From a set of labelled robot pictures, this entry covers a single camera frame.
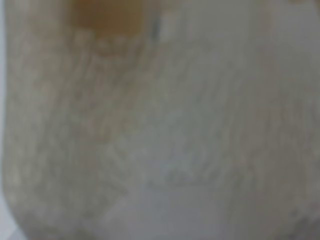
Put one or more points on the clear plastic drink bottle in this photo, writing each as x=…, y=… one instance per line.
x=162, y=119

